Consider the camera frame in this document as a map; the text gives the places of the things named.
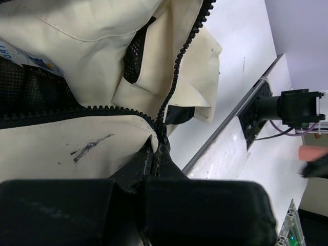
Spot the cream jacket with black zipper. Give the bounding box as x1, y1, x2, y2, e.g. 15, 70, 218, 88
1, 1, 222, 181

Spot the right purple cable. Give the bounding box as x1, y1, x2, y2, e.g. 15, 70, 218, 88
255, 120, 318, 141

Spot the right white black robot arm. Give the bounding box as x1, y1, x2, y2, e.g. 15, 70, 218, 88
237, 80, 327, 145

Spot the silver foil covered base rail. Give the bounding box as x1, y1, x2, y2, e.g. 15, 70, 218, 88
182, 54, 292, 179

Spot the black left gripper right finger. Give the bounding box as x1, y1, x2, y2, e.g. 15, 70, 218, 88
145, 145, 277, 245

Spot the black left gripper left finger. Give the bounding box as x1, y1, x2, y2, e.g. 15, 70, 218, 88
1, 141, 153, 245

